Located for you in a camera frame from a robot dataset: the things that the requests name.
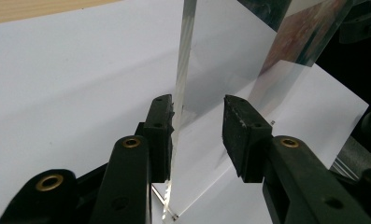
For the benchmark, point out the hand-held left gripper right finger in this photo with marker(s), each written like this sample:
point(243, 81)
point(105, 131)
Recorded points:
point(248, 149)

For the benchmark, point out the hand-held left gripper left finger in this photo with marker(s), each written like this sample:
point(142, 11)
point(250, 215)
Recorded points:
point(158, 149)

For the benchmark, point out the clear acrylic photo frame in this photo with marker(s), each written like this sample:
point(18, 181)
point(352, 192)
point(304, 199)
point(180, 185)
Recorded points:
point(223, 56)

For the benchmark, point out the reddish photo print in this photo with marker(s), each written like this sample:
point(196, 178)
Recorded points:
point(301, 34)

